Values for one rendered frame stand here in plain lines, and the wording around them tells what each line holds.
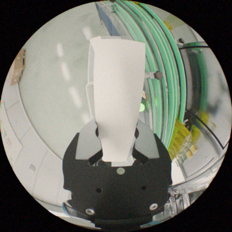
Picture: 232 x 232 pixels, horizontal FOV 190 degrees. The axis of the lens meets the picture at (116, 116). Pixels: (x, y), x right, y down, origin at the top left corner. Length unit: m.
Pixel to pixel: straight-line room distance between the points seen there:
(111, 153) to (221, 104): 0.50
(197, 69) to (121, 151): 0.51
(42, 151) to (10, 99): 2.49
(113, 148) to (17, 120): 3.40
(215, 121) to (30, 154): 3.80
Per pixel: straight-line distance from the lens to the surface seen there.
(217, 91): 0.46
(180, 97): 0.45
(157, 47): 0.38
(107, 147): 0.15
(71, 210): 0.53
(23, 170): 3.45
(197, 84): 0.51
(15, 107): 3.57
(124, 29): 0.43
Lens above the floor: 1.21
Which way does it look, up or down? 61 degrees down
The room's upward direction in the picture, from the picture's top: 177 degrees clockwise
